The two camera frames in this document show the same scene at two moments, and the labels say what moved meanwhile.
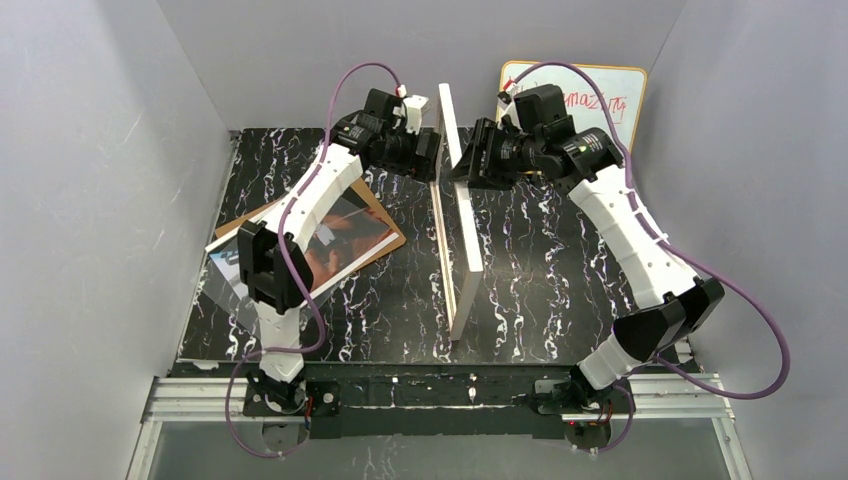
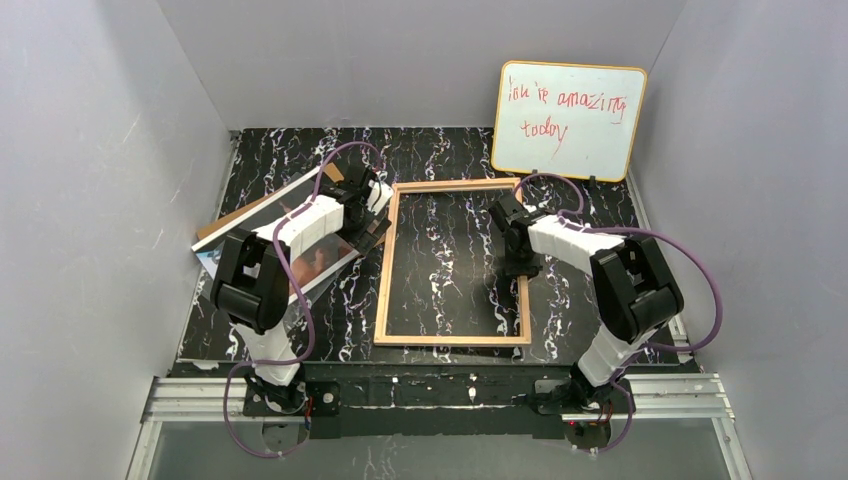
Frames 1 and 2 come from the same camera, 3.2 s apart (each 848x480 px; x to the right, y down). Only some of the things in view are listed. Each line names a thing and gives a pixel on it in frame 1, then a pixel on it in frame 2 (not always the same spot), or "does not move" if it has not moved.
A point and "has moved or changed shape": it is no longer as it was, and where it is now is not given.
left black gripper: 428,155 → 374,221
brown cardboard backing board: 395,242 → 330,170
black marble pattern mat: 537,292 does not move
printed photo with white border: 349,235 has moved or changed shape
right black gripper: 481,157 → 521,263
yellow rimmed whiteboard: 623,89 does not move
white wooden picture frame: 458,248 → 387,261
